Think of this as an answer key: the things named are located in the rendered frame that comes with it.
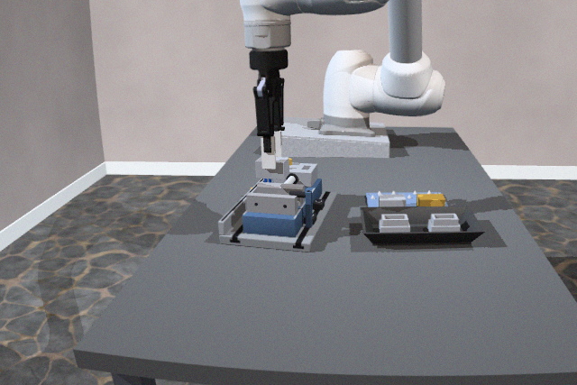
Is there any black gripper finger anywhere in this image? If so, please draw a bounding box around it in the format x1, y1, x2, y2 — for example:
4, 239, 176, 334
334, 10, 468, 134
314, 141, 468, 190
274, 78, 285, 157
253, 78, 278, 169

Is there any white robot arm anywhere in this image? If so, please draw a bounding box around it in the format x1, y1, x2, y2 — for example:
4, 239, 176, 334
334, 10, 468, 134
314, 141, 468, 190
240, 0, 445, 137

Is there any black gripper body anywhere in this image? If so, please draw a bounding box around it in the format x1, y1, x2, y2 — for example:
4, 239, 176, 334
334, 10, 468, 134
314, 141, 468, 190
249, 50, 289, 97

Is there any yellow rectangular block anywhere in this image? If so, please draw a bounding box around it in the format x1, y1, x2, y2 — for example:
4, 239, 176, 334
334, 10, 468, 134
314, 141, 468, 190
417, 194, 445, 206

